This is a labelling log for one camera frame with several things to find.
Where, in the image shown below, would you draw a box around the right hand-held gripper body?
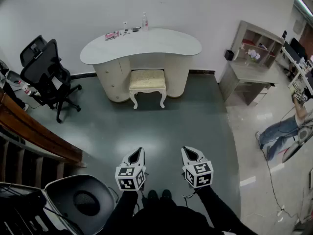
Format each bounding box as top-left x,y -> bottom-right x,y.
182,160 -> 214,189

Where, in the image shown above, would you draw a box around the black equipment case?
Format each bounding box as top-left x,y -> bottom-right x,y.
0,182 -> 74,235

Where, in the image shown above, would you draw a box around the clear plastic bottle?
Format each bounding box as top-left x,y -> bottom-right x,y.
141,11 -> 149,32

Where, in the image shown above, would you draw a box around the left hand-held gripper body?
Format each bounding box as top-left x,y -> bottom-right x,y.
114,161 -> 149,192

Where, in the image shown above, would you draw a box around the person's legs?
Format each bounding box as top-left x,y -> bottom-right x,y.
132,199 -> 211,235

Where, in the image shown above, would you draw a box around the ceiling strip light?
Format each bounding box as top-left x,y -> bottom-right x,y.
293,0 -> 313,17

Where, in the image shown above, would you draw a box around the person's right forearm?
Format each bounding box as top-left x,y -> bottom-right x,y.
195,186 -> 259,235

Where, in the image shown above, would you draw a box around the black floor cable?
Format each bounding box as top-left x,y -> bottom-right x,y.
260,143 -> 302,220

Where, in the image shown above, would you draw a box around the long white desk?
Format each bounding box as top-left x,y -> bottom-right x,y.
281,45 -> 313,95

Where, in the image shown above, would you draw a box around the cream cushioned stool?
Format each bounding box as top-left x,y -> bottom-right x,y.
129,69 -> 168,110

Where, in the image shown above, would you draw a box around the person's left black shoe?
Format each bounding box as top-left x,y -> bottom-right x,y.
147,189 -> 159,203

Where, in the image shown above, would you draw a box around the black office chair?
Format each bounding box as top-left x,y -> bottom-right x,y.
19,35 -> 83,124

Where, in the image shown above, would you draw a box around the person's left forearm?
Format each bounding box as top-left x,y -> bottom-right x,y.
104,189 -> 140,235

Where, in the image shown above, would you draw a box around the person's right black shoe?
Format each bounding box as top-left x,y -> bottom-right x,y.
161,189 -> 173,202

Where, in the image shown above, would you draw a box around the pale purple flowers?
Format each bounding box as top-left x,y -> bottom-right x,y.
245,48 -> 261,66

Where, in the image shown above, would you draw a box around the person's black shoe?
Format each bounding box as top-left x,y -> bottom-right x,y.
161,189 -> 173,202
147,189 -> 159,203

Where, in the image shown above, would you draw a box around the brown wooden handrail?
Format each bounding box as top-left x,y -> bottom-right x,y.
0,88 -> 85,167

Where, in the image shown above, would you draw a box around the black monitor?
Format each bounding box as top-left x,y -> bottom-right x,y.
289,37 -> 307,59

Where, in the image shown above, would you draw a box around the grey wooden shelf desk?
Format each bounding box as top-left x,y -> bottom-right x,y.
219,20 -> 286,107

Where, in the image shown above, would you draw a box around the white curved table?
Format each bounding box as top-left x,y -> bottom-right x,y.
80,27 -> 202,103

